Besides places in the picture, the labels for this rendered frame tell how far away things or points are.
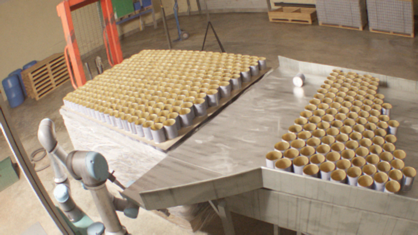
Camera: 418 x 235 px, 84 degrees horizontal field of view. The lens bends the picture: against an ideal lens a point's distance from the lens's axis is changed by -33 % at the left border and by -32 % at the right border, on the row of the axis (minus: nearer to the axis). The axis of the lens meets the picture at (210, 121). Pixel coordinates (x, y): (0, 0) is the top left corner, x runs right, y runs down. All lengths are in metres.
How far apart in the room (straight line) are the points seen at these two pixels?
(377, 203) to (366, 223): 0.15
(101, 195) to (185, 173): 0.43
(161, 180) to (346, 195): 0.82
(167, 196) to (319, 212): 0.62
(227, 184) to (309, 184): 0.33
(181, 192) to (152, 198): 0.12
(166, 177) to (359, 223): 0.91
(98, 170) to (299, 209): 0.83
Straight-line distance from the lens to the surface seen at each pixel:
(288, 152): 1.35
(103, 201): 1.32
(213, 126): 1.75
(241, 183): 1.26
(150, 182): 1.45
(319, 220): 1.33
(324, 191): 1.17
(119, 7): 10.82
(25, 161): 1.36
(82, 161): 1.25
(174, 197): 1.27
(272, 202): 1.38
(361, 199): 1.14
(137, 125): 1.77
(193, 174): 1.43
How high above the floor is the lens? 1.92
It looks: 28 degrees down
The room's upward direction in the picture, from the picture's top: 12 degrees counter-clockwise
